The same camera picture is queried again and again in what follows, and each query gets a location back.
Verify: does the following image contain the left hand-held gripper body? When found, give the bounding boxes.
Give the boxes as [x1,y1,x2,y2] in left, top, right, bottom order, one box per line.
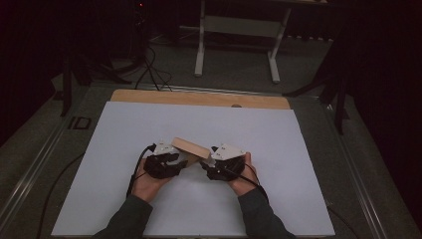
[142,139,187,180]

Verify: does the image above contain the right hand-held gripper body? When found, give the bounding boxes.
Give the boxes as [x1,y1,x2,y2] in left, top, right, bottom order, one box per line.
[204,142,248,182]

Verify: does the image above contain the wooden picture frame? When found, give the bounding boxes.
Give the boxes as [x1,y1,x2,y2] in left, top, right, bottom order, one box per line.
[170,136,212,169]

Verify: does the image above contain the person's right hand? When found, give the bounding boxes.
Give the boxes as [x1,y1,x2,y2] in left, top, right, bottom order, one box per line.
[228,151,259,197]

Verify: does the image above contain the person's left hand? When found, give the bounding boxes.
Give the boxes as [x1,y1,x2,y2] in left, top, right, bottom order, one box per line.
[131,157,174,204]

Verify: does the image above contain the white table mat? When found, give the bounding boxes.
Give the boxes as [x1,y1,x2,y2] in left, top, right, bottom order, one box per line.
[51,101,336,238]

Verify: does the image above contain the black floor socket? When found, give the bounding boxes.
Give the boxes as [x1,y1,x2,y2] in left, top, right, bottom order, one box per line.
[67,116,93,130]

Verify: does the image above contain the black tripod stand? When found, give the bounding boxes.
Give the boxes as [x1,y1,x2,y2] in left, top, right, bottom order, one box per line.
[283,19,352,135]
[59,49,133,118]

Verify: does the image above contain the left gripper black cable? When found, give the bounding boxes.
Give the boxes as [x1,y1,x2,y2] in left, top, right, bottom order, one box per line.
[35,142,157,239]

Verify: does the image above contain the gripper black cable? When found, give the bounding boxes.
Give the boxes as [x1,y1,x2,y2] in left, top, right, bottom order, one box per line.
[217,163,360,239]
[35,142,157,239]

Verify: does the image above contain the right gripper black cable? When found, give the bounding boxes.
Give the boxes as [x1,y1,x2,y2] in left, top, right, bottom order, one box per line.
[217,163,360,239]

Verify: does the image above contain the black floor cables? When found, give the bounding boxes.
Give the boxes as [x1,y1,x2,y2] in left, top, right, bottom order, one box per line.
[133,43,174,93]

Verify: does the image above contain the aluminium floor rail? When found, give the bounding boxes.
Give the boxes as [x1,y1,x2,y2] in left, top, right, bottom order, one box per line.
[0,85,88,230]
[320,102,390,239]

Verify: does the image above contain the white metal desk frame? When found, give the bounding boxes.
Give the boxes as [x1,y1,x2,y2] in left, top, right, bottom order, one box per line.
[193,0,293,85]

